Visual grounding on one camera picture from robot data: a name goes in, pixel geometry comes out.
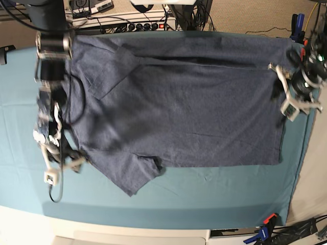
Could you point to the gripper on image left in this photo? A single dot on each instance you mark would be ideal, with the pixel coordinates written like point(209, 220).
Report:
point(50, 145)

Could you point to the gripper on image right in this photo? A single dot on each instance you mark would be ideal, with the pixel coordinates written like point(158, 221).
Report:
point(280, 86)

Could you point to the blue-grey heathered T-shirt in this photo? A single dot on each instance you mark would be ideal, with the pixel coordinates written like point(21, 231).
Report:
point(137, 105)

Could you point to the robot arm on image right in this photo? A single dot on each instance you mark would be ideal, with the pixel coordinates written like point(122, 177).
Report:
point(309, 74)

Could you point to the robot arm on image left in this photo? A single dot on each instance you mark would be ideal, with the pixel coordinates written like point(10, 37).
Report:
point(54, 37)

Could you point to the orange black clamp top right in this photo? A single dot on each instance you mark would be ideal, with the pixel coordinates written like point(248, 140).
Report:
point(303, 50)

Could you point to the blue black clamp top right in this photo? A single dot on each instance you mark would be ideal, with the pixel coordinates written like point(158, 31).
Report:
point(297, 34)

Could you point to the white drawer unit front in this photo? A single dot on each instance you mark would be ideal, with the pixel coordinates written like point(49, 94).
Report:
point(176, 237)

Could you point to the teal table cloth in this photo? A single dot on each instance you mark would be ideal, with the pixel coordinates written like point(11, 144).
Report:
point(180, 198)

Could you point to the black clamp left edge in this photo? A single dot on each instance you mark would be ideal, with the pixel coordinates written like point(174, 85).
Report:
point(3, 53)

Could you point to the black bag bottom right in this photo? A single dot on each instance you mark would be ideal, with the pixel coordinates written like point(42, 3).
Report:
point(297, 231)

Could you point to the orange blue clamp bottom right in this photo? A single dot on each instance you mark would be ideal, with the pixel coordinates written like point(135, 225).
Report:
point(265, 231)

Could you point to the white power strip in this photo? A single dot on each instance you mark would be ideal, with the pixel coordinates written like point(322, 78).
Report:
point(116, 24)

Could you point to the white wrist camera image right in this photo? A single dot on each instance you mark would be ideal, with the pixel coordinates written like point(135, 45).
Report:
point(289, 110)

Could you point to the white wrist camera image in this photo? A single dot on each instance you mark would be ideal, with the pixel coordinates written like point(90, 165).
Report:
point(289, 110)
point(51, 176)

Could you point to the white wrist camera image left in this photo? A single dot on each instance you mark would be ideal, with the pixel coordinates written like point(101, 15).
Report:
point(51, 176)

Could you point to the black camera cable image left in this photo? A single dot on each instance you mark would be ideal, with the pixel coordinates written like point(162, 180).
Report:
point(64, 147)

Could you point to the white overhead mount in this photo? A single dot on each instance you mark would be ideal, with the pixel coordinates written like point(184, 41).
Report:
point(163, 2)

